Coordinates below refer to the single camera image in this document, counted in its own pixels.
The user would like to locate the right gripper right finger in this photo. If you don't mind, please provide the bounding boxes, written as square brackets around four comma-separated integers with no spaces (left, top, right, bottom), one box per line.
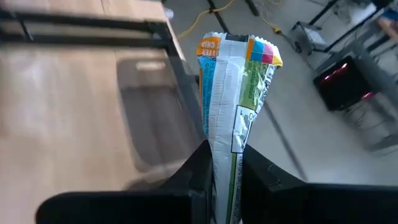
[241,145,398,224]

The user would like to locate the black aluminium table frame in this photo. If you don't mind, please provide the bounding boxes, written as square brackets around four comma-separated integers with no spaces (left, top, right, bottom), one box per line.
[0,11,208,142]

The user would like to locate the orange peanut butter chip bar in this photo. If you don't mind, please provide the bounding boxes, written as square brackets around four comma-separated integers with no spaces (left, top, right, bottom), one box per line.
[195,30,284,224]

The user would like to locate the grey metal box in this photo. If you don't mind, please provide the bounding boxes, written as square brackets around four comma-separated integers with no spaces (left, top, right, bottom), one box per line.
[289,20,328,54]

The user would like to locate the person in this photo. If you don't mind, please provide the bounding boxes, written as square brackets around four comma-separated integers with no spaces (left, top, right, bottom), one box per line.
[374,0,398,43]

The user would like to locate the yellow cable plug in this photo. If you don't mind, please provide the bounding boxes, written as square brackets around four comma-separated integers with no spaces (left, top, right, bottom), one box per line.
[257,0,283,35]

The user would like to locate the transparent grey plastic bin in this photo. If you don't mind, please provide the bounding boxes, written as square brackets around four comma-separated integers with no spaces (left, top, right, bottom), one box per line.
[115,55,203,189]

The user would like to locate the yellow extension cable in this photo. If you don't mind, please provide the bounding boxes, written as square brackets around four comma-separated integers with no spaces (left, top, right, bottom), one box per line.
[177,0,236,40]

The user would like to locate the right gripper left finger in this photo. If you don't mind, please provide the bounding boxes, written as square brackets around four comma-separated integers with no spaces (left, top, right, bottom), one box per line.
[35,140,214,224]

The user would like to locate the black box red lights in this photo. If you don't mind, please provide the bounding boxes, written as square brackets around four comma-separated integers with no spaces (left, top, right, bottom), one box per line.
[313,55,379,112]

